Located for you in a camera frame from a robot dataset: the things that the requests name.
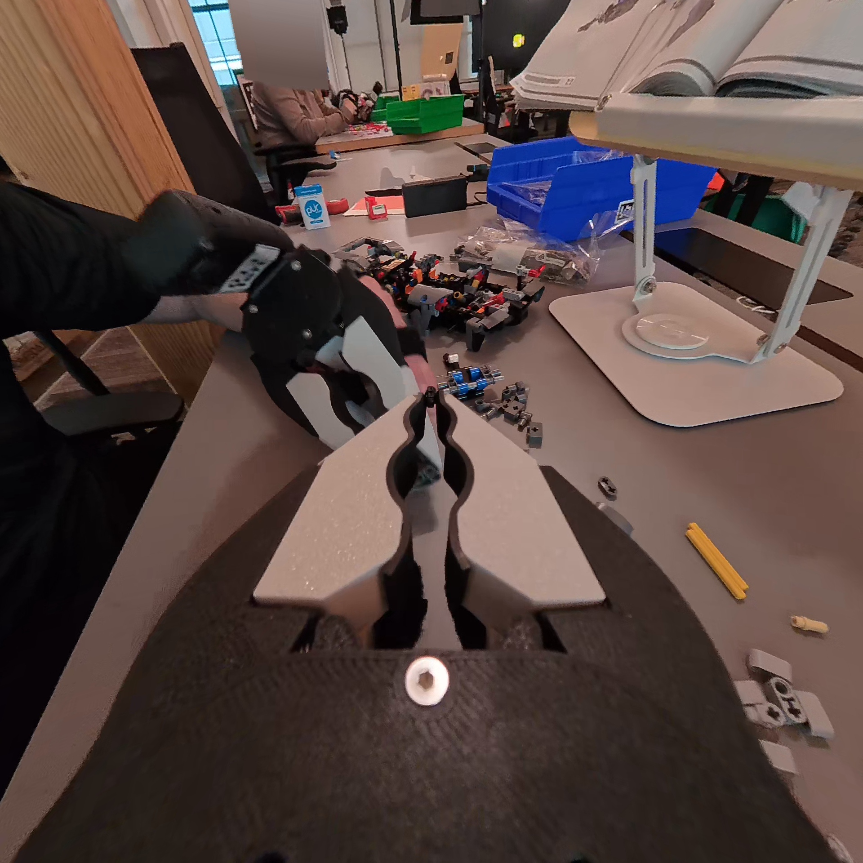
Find black office chair armrest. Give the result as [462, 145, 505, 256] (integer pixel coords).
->
[30, 329, 186, 439]

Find clear plastic bag of parts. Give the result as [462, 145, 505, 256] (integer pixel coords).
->
[453, 224, 602, 289]

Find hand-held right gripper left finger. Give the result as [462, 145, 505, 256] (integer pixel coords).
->
[253, 391, 424, 651]

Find cardboard box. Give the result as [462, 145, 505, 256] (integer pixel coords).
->
[421, 23, 466, 85]

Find person's left forearm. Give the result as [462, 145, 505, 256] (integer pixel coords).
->
[0, 178, 252, 338]

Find black rectangular box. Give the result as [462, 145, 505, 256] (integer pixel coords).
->
[402, 174, 471, 218]

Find person's black-clothed body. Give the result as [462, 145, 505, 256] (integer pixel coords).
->
[0, 337, 203, 803]

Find wooden pillar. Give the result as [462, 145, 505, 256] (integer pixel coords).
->
[0, 0, 227, 405]

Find blue plastic bin with label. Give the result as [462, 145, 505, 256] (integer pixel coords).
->
[539, 156, 717, 242]

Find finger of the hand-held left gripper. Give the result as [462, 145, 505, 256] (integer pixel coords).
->
[334, 314, 446, 488]
[285, 372, 368, 454]

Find black monitor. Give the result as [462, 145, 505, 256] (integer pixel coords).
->
[472, 0, 561, 68]

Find white book stand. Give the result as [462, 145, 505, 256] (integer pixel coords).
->
[548, 91, 863, 427]

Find lego car chassis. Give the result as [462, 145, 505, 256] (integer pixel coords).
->
[332, 236, 547, 353]

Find pile of dark grey connectors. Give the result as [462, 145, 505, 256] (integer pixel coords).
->
[471, 379, 546, 450]

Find green plastic bins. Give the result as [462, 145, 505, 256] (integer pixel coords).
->
[369, 93, 467, 137]

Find black office chair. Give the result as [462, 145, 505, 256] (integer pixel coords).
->
[131, 44, 280, 227]

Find blue grey lego subassembly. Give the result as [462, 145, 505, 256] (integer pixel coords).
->
[437, 363, 504, 400]

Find yellow lego axle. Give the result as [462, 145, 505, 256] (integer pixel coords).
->
[685, 522, 750, 600]

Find open instruction book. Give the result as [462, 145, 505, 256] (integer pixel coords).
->
[509, 0, 863, 112]

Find blue white small box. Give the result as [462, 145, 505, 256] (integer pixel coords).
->
[293, 182, 333, 232]

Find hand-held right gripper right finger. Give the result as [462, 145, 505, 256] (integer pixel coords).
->
[435, 393, 606, 651]

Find red white packet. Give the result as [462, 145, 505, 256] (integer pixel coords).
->
[343, 194, 405, 221]

